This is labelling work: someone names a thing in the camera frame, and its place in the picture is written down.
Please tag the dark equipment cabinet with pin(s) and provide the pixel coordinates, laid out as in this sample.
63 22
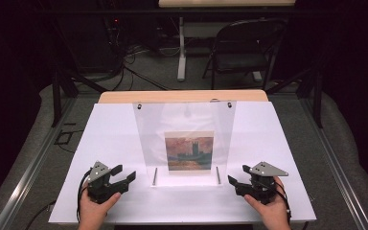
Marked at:
86 44

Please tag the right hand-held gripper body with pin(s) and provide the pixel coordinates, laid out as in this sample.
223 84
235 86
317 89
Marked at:
262 185

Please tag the clear acrylic photo frame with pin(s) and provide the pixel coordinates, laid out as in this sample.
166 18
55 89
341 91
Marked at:
185 118

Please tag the person's right hand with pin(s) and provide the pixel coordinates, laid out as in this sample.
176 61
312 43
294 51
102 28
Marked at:
273 211

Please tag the black metal stand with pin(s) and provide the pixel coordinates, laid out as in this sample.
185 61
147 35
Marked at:
57 96
317 96

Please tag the landscape picture print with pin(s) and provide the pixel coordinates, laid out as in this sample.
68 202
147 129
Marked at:
189 152

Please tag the black folding chair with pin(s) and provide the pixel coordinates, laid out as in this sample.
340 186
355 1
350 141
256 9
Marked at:
246 60

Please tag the silver metal frame pin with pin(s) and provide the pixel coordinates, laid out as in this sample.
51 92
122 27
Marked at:
155 176
218 175

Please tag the person's left hand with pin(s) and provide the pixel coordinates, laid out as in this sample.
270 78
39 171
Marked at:
94 209

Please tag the black crossbar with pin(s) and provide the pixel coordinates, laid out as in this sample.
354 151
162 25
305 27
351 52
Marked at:
185 11

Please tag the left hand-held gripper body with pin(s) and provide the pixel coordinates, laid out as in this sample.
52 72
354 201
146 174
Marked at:
100 187

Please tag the aluminium rail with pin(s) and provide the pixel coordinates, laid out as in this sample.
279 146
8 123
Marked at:
335 166
28 172

